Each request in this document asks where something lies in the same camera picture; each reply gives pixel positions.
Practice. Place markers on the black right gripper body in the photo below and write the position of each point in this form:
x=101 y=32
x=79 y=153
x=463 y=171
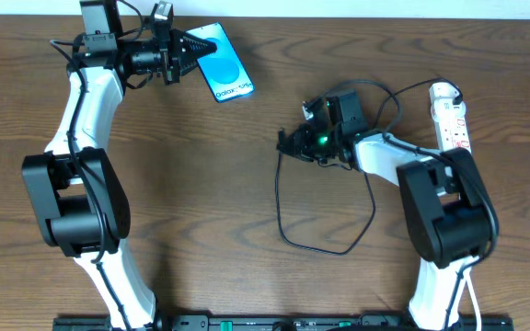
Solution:
x=293 y=142

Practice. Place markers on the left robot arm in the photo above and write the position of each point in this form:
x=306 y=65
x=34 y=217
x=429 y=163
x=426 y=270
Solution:
x=78 y=200

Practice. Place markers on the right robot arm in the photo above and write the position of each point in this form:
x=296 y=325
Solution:
x=449 y=215

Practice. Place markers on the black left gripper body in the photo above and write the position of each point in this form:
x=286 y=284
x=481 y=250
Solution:
x=173 y=60

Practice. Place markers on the blue screen smartphone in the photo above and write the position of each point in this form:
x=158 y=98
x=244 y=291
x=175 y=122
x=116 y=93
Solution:
x=223 y=70

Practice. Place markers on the white power strip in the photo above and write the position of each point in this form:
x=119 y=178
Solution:
x=448 y=111

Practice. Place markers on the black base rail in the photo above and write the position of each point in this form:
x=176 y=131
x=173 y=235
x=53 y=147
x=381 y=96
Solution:
x=369 y=321

